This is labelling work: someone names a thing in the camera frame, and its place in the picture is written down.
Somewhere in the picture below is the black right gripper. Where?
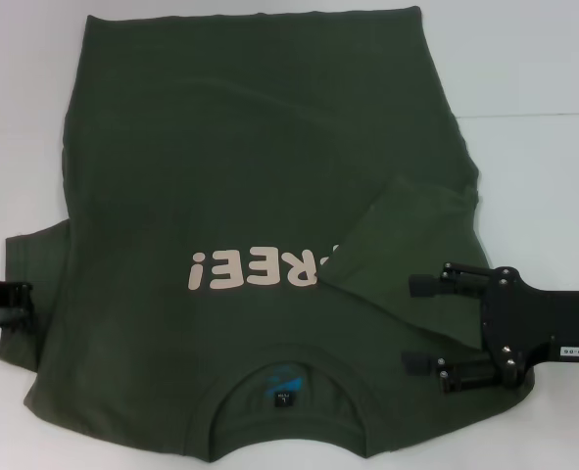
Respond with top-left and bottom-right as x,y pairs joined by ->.
401,262 -> 579,396

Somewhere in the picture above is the dark green FREE t-shirt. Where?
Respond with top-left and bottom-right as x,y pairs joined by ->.
0,4 -> 538,464

